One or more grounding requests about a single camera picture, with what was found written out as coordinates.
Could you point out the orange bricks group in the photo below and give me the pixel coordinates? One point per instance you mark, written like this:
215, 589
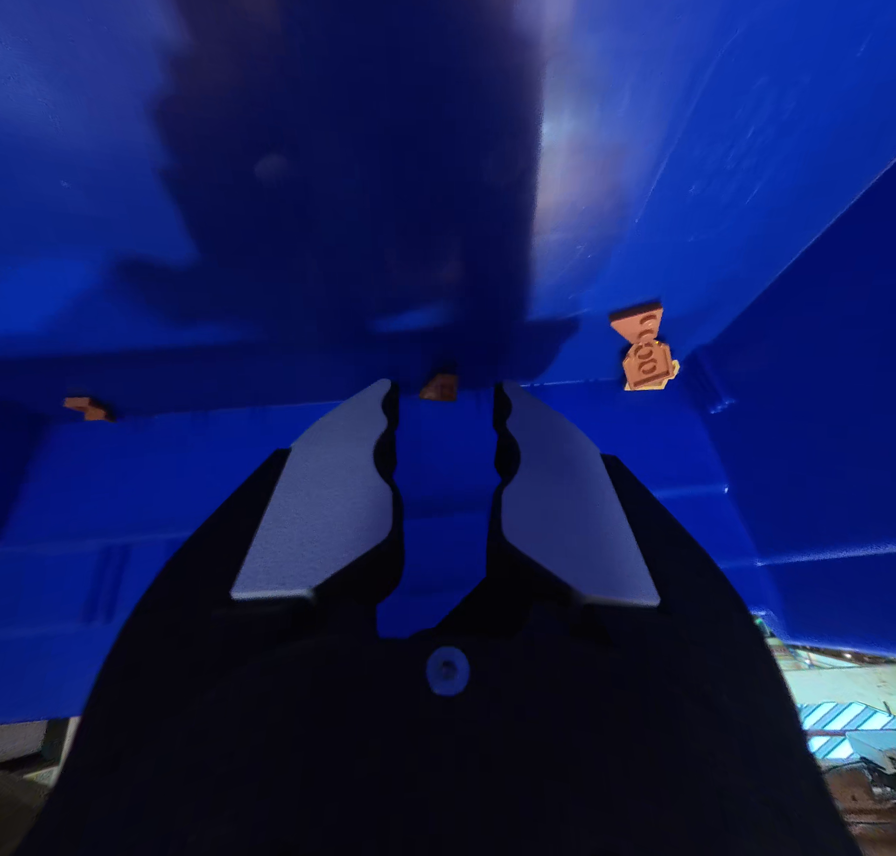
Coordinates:
647, 366

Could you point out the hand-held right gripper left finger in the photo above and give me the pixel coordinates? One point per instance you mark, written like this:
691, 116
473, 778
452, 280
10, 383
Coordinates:
322, 513

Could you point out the blue plastic bin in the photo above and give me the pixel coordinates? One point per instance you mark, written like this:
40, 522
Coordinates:
665, 100

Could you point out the small orange wedge plate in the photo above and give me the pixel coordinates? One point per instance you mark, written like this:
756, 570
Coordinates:
439, 387

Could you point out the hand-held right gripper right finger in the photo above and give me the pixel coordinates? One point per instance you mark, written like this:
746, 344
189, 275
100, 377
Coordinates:
574, 513

